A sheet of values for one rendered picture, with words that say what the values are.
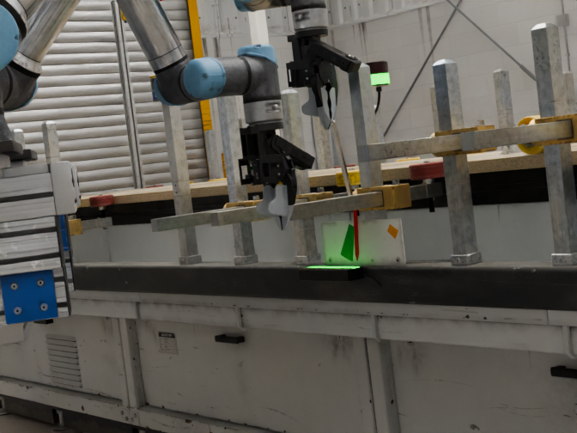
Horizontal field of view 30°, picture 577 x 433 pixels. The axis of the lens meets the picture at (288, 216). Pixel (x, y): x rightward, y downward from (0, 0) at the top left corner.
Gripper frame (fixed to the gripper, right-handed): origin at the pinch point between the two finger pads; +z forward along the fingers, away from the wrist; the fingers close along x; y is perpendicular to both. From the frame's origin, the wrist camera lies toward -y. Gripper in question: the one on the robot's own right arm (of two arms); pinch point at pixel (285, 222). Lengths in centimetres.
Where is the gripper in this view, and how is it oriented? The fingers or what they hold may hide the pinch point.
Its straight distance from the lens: 214.4
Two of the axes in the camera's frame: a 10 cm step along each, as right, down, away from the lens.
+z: 1.2, 9.9, 0.5
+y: -7.8, 1.3, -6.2
